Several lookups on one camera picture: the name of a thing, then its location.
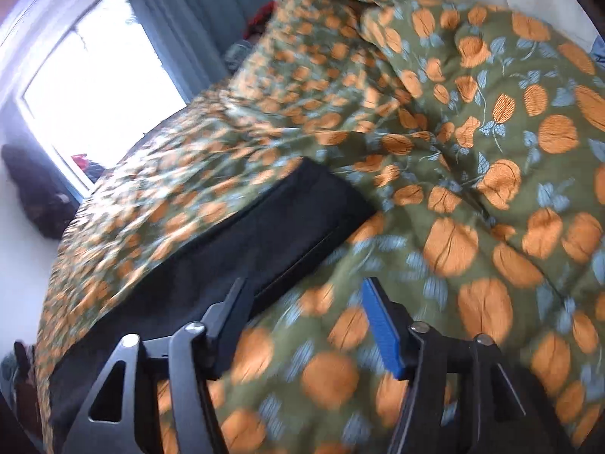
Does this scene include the black bag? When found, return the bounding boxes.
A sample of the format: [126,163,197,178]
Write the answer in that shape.
[0,144,79,239]

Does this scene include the window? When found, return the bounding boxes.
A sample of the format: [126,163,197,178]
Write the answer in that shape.
[0,0,187,199]

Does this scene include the red cloth item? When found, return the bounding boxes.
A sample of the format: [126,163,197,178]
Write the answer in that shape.
[71,154,102,183]

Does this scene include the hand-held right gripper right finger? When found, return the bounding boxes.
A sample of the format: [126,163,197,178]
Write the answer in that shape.
[361,277,575,454]

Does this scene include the black pants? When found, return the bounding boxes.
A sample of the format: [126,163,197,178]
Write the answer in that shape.
[47,156,379,454]

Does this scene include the grey-blue curtain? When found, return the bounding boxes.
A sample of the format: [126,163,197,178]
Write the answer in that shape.
[116,0,284,58]

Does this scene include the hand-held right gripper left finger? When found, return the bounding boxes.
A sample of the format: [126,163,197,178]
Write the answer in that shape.
[61,277,258,454]

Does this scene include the green floral blanket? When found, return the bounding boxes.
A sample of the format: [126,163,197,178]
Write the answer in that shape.
[35,0,605,454]

